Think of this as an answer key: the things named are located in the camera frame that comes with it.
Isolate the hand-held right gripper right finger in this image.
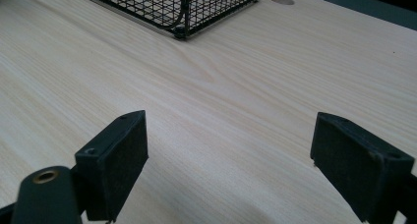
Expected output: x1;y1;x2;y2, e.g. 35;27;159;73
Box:
310;111;416;224

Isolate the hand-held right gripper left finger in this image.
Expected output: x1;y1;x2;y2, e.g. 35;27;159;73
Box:
74;109;149;223

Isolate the grey chair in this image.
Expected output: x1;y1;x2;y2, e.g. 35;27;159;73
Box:
319;0;417;31

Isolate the black wire mesh basket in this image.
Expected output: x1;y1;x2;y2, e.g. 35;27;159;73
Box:
69;0;266;39

